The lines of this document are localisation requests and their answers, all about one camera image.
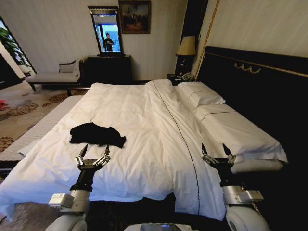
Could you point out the grey striped bed bench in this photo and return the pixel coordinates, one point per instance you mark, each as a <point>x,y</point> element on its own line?
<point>43,127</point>

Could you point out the dark headboard with gold trim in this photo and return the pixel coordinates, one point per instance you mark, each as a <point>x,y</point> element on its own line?
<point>264,96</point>

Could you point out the small red item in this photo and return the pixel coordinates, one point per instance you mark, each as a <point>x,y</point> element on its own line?
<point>3,103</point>

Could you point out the white mattress sheet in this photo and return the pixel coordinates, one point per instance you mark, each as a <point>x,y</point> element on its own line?
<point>257,166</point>

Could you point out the large white pillow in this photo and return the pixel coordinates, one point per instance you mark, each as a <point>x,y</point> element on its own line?
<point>240,130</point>

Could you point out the dark nightstand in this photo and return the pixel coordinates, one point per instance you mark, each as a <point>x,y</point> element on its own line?
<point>173,80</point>

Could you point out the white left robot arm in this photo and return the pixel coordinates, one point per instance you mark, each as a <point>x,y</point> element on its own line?
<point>77,204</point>

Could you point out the white duvet with black piping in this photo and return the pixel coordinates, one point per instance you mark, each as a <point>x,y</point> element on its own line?
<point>134,115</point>

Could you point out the small white pillow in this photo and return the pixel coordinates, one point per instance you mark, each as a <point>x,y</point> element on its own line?
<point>202,92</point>

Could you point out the framed dark painting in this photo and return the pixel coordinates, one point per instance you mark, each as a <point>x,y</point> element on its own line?
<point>134,16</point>

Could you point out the dark wooden dresser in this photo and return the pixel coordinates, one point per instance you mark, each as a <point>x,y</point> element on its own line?
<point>108,69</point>

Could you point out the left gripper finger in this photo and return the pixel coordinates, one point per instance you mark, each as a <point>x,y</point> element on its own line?
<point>106,155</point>
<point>80,158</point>

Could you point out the black garment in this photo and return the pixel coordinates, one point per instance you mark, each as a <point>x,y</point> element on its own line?
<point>96,133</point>

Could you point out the white telephone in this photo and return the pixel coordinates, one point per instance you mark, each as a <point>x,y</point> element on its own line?
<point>187,76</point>

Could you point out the green plant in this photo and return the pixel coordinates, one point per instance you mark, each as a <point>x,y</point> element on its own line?
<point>10,45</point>

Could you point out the dark framed wall mirror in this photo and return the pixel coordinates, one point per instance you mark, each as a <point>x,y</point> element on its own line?
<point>109,29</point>

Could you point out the table lamp with beige shade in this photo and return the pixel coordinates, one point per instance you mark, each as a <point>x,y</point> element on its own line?
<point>187,47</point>

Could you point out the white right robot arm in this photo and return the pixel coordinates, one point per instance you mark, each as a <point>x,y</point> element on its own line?
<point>237,195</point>

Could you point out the white chaise longue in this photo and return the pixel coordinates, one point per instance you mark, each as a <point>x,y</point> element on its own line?
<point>53,77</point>

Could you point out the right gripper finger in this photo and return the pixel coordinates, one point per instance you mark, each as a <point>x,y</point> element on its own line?
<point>205,156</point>
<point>229,157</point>

